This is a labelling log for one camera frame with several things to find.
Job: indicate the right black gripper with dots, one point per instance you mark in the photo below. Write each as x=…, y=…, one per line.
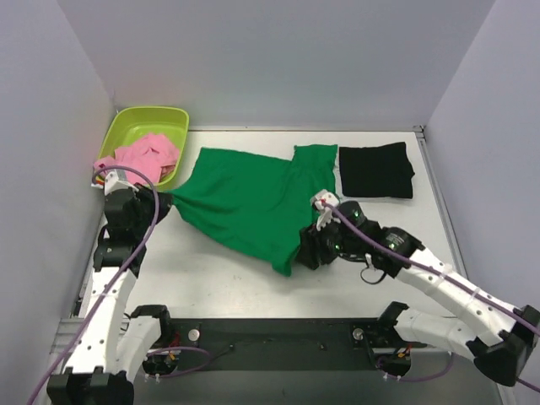
x=312, y=246

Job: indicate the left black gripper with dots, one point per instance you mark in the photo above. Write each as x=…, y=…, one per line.
x=148, y=204

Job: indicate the green t shirt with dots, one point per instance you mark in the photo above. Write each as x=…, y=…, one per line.
x=256, y=204

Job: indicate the green plastic basin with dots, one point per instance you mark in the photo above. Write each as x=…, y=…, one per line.
x=134, y=123

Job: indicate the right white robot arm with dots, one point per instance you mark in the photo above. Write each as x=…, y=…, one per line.
x=496, y=336

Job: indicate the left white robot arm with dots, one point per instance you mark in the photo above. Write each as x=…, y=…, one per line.
x=102, y=360

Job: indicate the pink t shirt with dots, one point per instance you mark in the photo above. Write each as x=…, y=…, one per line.
x=154, y=155

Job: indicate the folded black t shirt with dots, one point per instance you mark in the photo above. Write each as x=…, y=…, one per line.
x=376, y=172

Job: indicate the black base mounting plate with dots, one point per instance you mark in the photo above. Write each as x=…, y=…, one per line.
x=343, y=344

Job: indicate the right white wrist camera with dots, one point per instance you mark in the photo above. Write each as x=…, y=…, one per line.
x=324, y=202

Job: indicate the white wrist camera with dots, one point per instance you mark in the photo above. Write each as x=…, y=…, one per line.
x=324, y=202
x=111, y=180

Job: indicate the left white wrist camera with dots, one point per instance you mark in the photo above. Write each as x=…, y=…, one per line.
x=111, y=180

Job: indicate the aluminium frame rail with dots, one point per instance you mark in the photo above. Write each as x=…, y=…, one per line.
x=66, y=330

